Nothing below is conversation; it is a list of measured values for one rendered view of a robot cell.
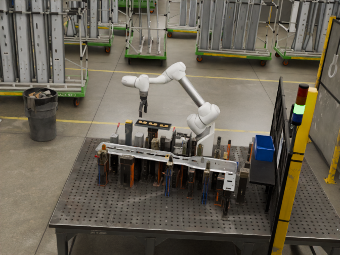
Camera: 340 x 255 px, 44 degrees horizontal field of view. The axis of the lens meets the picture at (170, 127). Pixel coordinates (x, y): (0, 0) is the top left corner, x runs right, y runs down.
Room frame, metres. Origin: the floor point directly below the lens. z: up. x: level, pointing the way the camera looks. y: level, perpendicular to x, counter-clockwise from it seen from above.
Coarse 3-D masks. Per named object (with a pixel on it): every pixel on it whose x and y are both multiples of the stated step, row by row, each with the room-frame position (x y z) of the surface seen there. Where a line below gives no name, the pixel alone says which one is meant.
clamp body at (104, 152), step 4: (100, 152) 3.39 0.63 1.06; (104, 152) 3.40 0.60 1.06; (100, 156) 3.37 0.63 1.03; (104, 156) 3.38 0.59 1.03; (100, 160) 3.37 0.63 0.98; (104, 160) 3.37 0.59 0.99; (100, 164) 3.38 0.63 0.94; (104, 164) 3.37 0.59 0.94; (100, 168) 3.39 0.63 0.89; (104, 168) 3.42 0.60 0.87; (100, 172) 3.39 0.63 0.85; (104, 172) 3.42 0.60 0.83; (100, 176) 3.38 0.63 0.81; (104, 176) 3.38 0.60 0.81; (100, 180) 3.39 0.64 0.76; (104, 180) 3.37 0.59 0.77; (108, 180) 3.47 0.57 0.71; (100, 184) 3.38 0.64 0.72; (104, 184) 3.37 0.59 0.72
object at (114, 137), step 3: (111, 135) 3.76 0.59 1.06; (114, 135) 3.77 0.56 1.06; (117, 135) 3.77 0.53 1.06; (111, 138) 3.73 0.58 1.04; (114, 138) 3.73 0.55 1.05; (117, 138) 3.77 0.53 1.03; (111, 141) 3.73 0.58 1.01; (114, 141) 3.73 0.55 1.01; (117, 141) 3.77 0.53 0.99; (111, 156) 3.74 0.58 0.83; (117, 156) 3.78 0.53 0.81; (111, 159) 3.74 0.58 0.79; (117, 159) 3.78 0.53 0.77; (111, 162) 3.74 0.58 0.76; (117, 162) 3.78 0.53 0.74; (111, 165) 3.74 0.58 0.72; (117, 165) 3.77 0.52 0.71
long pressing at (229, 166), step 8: (112, 144) 3.68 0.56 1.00; (112, 152) 3.52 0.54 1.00; (120, 152) 3.52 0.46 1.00; (128, 152) 3.53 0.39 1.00; (144, 152) 3.55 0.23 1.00; (152, 152) 3.57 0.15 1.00; (160, 152) 3.58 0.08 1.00; (168, 152) 3.58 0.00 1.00; (160, 160) 3.42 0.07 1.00; (176, 160) 3.44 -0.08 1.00; (184, 160) 3.45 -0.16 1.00; (200, 160) 3.47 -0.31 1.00; (216, 160) 3.49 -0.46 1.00; (224, 160) 3.49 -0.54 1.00; (200, 168) 3.33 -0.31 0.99; (216, 168) 3.33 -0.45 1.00; (224, 168) 3.34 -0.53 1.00; (232, 168) 3.35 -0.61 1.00
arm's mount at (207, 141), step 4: (212, 124) 4.35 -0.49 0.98; (212, 128) 4.25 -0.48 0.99; (212, 132) 4.14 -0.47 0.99; (208, 136) 4.11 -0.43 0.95; (212, 136) 4.11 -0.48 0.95; (200, 140) 4.16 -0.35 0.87; (204, 140) 4.11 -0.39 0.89; (208, 140) 4.11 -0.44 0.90; (212, 140) 4.11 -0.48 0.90; (204, 144) 4.11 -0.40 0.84; (208, 144) 4.11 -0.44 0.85; (212, 144) 4.11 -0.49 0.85; (196, 148) 4.12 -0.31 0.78; (204, 148) 4.11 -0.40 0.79; (208, 148) 4.11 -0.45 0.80; (196, 152) 4.12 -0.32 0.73; (204, 152) 4.11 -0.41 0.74; (208, 152) 4.11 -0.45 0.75
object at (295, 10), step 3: (294, 3) 14.95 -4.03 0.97; (297, 3) 14.95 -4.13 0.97; (294, 6) 14.95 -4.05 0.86; (297, 6) 14.95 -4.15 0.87; (294, 9) 14.95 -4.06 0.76; (297, 9) 14.95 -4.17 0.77; (294, 12) 14.95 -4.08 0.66; (294, 15) 14.95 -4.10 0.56; (291, 18) 14.98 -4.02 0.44; (294, 18) 14.95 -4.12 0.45; (291, 21) 14.95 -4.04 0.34; (294, 21) 14.95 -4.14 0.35; (291, 24) 14.95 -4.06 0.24; (294, 24) 14.95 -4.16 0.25; (291, 27) 14.95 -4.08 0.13; (294, 27) 15.03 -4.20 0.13; (291, 30) 14.95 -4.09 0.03; (294, 30) 15.02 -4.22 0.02
